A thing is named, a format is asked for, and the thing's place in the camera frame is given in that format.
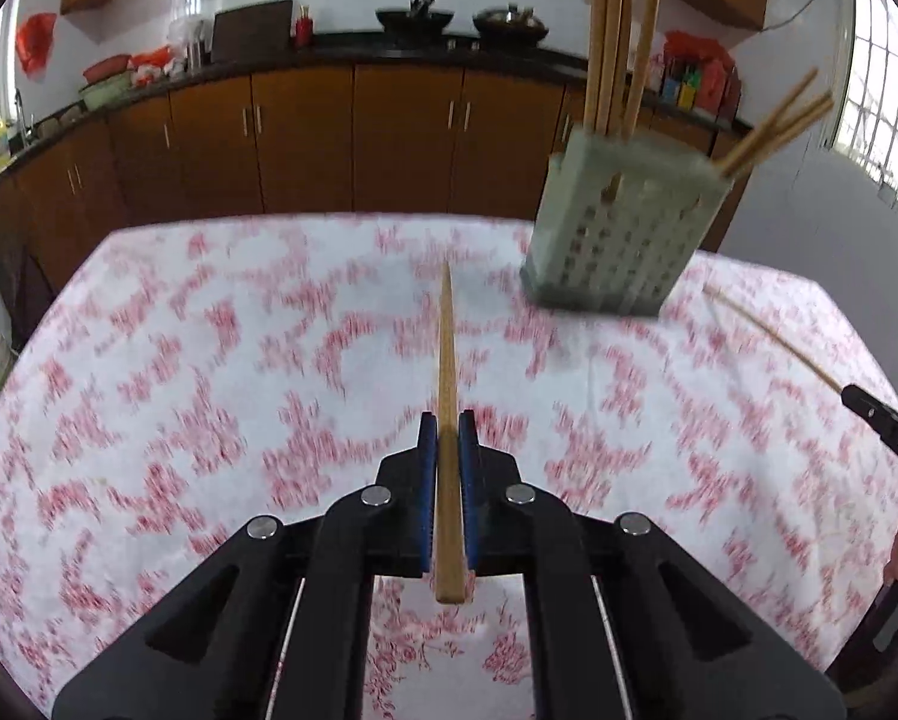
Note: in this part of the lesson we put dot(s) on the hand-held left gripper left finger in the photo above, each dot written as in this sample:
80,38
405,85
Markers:
425,495

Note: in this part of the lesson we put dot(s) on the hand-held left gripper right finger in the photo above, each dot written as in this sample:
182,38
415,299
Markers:
470,495

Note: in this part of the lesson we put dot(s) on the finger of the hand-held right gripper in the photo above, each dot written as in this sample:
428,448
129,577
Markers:
895,431

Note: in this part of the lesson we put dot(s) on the green perforated utensil holder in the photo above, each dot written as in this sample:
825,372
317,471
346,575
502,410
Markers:
614,255

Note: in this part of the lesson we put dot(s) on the red floral tablecloth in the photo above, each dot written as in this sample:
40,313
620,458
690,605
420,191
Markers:
231,390

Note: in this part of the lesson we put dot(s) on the barred window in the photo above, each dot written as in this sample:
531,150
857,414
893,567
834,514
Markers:
880,90

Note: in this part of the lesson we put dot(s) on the brown lower kitchen cabinets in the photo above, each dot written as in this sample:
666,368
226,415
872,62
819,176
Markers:
306,142

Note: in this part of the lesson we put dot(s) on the red bag with condiment packets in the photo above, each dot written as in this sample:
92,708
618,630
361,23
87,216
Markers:
708,60

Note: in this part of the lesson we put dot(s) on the gas stove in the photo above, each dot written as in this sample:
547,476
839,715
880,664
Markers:
464,43

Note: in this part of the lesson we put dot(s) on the black kitchen countertop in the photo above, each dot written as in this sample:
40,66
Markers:
336,49

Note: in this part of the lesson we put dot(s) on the wok with metal lid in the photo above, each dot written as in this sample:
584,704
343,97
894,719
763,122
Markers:
510,26

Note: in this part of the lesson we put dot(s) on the black wok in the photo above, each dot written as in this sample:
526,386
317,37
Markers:
415,19

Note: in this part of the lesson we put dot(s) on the red bottle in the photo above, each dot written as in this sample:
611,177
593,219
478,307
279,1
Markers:
303,30

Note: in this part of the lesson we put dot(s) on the dark cutting board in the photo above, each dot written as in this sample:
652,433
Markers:
252,34

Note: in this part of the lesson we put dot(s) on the steel cup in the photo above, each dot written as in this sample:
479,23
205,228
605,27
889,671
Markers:
195,52

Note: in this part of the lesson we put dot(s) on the red and white plastic bag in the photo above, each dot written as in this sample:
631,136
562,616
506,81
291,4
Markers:
156,66

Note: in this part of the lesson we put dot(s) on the green basin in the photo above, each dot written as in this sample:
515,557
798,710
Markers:
107,94

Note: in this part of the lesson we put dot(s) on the red basin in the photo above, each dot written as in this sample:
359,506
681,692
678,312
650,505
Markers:
107,66

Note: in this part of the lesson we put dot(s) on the sink faucet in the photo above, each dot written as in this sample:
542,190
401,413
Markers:
23,120

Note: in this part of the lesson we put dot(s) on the red plastic bag on hook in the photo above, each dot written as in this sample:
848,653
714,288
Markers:
36,41

